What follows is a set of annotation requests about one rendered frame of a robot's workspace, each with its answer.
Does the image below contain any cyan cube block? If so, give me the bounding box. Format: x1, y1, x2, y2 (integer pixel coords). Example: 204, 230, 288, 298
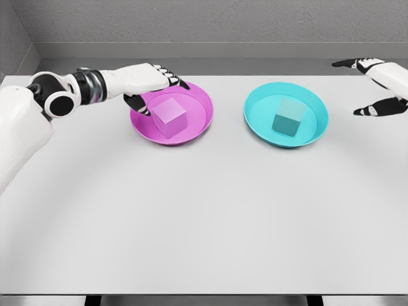
271, 97, 307, 138

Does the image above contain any pink cube block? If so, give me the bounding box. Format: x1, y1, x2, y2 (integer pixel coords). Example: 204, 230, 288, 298
150, 98, 187, 139

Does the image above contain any cyan plate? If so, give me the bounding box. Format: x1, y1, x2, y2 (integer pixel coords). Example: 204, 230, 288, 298
243, 82, 329, 149

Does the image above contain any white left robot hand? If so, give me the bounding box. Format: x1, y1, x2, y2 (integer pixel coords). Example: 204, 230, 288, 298
122, 62, 191, 117

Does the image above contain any pink plate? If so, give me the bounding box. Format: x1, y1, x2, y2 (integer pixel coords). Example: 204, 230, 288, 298
129, 81, 214, 147

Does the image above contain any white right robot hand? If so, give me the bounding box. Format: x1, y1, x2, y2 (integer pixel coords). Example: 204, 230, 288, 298
331, 57, 408, 117

